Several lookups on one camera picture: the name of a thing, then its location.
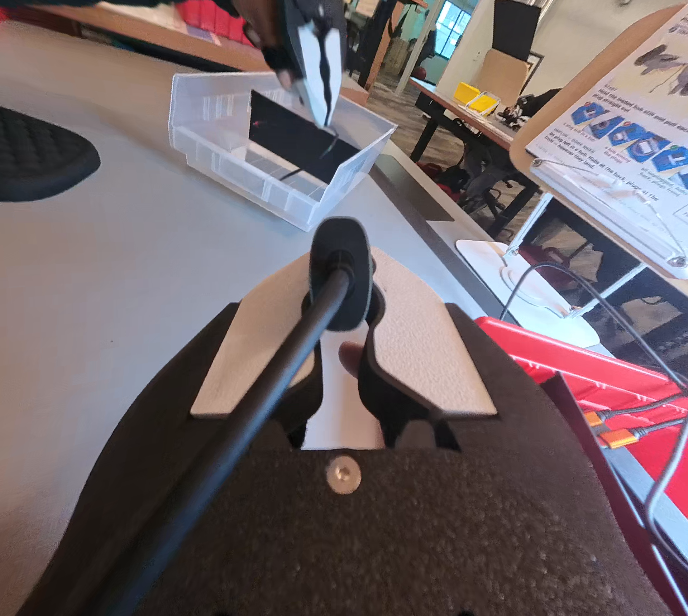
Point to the yellow box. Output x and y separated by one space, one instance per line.
466 92
484 103

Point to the red plastic crate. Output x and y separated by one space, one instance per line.
215 19

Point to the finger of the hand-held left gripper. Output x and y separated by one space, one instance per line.
334 62
309 68

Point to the black usb hub box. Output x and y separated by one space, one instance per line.
290 132

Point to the clear plastic bin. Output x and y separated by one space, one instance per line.
215 143

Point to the black mesh pad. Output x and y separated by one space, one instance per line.
37 154

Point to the cardboard sheet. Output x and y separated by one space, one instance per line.
502 79

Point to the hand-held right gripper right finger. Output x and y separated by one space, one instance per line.
424 353

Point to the black panel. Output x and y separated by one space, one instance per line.
516 28

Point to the instruction board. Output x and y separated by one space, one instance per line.
618 132

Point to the wooden table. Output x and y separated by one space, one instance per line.
457 113

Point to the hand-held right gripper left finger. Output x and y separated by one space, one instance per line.
252 336

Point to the red plastic bin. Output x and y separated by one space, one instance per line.
564 353

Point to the person's right hand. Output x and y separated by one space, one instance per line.
352 358

